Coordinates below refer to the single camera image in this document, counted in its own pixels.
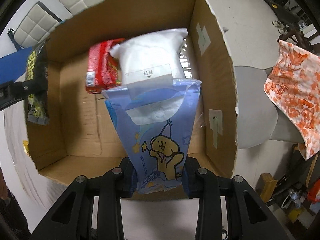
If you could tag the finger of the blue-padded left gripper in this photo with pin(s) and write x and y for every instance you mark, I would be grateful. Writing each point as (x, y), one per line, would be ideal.
(26, 88)

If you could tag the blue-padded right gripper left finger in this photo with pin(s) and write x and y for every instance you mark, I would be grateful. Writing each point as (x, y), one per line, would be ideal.
(128, 178)

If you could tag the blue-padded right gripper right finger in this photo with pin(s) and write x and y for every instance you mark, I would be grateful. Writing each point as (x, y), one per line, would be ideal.
(190, 184)

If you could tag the black yellow snack packet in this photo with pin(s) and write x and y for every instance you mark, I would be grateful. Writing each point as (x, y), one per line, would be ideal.
(37, 79)

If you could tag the blue cartoon dog packet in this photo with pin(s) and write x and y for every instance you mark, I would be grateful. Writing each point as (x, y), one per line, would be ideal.
(154, 123)

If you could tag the red floral snack packet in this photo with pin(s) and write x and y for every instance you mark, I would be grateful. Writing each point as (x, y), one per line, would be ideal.
(102, 69)

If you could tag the white frosted zip bag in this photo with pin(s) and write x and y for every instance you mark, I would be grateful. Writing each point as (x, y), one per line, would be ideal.
(151, 55)

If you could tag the blue cushion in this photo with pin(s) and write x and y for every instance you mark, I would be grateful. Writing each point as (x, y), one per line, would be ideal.
(14, 65)

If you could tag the white quilted chair left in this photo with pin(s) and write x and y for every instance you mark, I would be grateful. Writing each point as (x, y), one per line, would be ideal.
(38, 23)

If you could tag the grey round chair seat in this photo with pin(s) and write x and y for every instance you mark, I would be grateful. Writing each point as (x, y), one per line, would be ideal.
(259, 119)

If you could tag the red plastic bag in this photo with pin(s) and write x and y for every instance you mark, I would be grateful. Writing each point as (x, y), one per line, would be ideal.
(314, 194)

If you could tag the orange white patterned cloth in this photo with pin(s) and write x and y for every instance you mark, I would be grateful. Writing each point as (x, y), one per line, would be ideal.
(293, 86)

